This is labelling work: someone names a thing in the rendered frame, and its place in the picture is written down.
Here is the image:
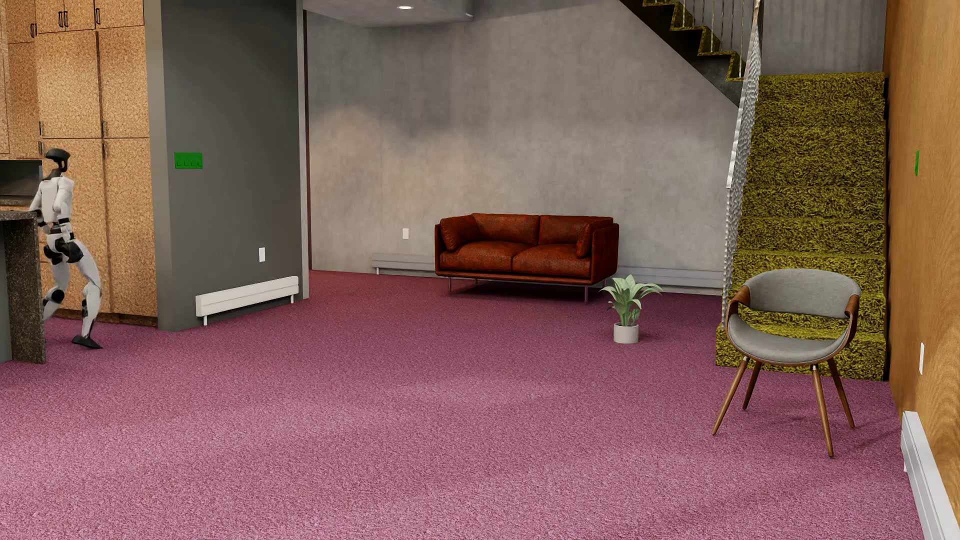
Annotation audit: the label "green carpeted staircase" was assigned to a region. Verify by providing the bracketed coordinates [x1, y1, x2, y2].
[621, 0, 888, 382]

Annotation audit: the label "potted green plant white pot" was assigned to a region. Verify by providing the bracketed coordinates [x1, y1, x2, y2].
[599, 274, 663, 345]

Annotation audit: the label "cork wood tall cabinets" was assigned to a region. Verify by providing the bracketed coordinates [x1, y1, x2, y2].
[0, 0, 159, 328]

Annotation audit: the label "white baseboard heater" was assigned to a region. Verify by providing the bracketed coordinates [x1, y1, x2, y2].
[195, 276, 300, 327]
[900, 410, 960, 540]

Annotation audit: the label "white humanoid robot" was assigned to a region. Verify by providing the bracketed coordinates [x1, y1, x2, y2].
[28, 148, 104, 351]

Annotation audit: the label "dark granite counter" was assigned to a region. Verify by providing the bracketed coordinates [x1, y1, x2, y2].
[0, 209, 47, 366]

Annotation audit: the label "silver metal stair railing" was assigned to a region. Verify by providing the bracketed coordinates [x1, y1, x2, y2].
[677, 0, 764, 327]

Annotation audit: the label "grey shell chair wooden legs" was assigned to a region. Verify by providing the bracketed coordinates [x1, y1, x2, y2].
[711, 268, 862, 459]

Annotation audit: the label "red-brown leather sofa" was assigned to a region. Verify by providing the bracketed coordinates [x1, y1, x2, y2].
[434, 213, 621, 304]

